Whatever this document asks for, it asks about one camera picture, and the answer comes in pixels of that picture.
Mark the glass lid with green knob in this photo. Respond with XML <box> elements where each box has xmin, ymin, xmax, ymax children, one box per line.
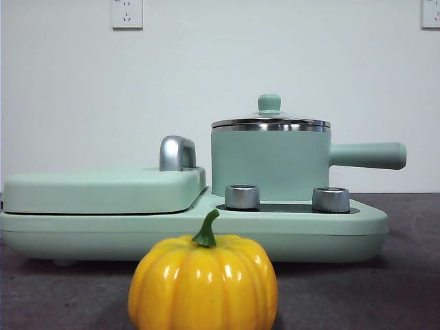
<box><xmin>210</xmin><ymin>93</ymin><xmax>332</xmax><ymax>133</ymax></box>

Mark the yellow toy pumpkin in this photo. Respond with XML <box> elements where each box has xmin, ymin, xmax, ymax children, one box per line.
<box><xmin>128</xmin><ymin>208</ymin><xmax>279</xmax><ymax>330</ymax></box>

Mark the silver control knob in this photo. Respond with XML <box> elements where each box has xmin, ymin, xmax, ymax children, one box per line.
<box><xmin>224</xmin><ymin>184</ymin><xmax>261</xmax><ymax>211</ymax></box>
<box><xmin>311</xmin><ymin>187</ymin><xmax>351</xmax><ymax>212</ymax></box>

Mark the black control panel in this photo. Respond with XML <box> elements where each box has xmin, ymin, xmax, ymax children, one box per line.
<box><xmin>214</xmin><ymin>202</ymin><xmax>352</xmax><ymax>215</ymax></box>

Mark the mint green breakfast machine base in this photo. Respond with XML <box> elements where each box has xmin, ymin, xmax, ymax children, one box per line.
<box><xmin>0</xmin><ymin>187</ymin><xmax>390</xmax><ymax>267</ymax></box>

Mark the mint green griddle cover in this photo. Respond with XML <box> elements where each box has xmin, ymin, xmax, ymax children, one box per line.
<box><xmin>2</xmin><ymin>165</ymin><xmax>208</xmax><ymax>215</ymax></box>

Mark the mint green handled pot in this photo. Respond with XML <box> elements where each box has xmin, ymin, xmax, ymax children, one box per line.
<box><xmin>210</xmin><ymin>125</ymin><xmax>408</xmax><ymax>204</ymax></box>

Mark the silver griddle cover handle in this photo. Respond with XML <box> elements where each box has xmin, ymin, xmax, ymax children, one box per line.
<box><xmin>159</xmin><ymin>135</ymin><xmax>198</xmax><ymax>173</ymax></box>

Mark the white wall socket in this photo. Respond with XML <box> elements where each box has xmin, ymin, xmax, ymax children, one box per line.
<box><xmin>111</xmin><ymin>0</ymin><xmax>144</xmax><ymax>31</ymax></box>
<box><xmin>421</xmin><ymin>0</ymin><xmax>440</xmax><ymax>30</ymax></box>

